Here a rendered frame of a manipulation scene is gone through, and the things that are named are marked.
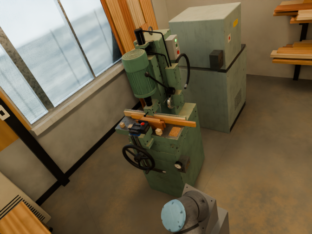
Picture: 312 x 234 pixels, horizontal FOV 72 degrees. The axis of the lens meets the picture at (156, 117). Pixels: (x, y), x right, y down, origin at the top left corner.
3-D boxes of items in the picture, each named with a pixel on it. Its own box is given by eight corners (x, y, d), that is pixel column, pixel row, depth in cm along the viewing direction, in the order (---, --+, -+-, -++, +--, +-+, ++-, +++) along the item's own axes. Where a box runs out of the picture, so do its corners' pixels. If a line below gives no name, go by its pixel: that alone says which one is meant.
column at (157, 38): (155, 114, 205) (132, 42, 161) (165, 100, 219) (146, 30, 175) (176, 117, 194) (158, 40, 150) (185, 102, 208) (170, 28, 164)
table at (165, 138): (110, 140, 185) (107, 136, 181) (128, 118, 204) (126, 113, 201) (174, 154, 156) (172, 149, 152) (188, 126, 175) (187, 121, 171)
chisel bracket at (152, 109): (146, 116, 175) (143, 108, 170) (153, 106, 184) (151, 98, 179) (153, 117, 172) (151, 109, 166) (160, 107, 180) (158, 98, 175)
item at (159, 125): (137, 126, 182) (135, 120, 178) (138, 125, 183) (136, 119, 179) (163, 130, 170) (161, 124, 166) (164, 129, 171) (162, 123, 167)
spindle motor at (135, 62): (130, 98, 163) (115, 60, 144) (141, 85, 174) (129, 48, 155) (150, 99, 154) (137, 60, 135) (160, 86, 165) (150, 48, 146)
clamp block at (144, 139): (131, 143, 172) (127, 135, 167) (139, 131, 181) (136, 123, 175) (146, 146, 165) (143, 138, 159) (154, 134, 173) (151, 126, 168)
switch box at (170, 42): (169, 60, 168) (164, 40, 158) (173, 54, 174) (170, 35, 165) (176, 60, 165) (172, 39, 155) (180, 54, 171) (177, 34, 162)
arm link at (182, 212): (191, 192, 125) (175, 197, 112) (204, 222, 119) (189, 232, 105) (172, 200, 133) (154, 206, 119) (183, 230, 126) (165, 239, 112)
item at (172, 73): (168, 85, 172) (164, 68, 163) (172, 79, 178) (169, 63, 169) (178, 86, 168) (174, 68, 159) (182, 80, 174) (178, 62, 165)
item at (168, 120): (132, 118, 193) (130, 114, 190) (133, 116, 194) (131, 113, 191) (195, 127, 163) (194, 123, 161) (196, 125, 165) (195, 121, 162)
